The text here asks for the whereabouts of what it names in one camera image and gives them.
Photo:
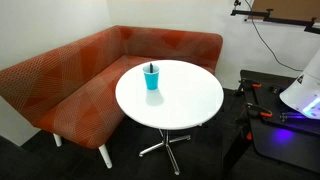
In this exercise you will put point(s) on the black pen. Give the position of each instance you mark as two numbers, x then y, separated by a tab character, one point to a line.
151	68

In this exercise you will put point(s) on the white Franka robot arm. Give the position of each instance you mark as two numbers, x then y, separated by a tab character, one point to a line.
305	90

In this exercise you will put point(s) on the blue plastic cup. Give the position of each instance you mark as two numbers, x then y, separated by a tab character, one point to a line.
151	80

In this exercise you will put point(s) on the orange patterned corner sofa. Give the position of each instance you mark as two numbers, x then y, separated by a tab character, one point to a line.
76	83

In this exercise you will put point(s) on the orange black clamp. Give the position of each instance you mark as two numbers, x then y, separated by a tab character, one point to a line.
265	114
255	85

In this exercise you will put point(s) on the black robot mounting cart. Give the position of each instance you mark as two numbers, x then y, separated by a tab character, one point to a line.
286	143

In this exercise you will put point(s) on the brown cork board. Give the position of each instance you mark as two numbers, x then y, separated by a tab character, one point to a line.
290	8

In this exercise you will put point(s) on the chrome table pedestal base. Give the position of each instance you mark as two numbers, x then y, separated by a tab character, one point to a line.
165	146

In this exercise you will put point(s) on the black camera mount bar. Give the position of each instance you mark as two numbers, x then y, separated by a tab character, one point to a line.
283	20

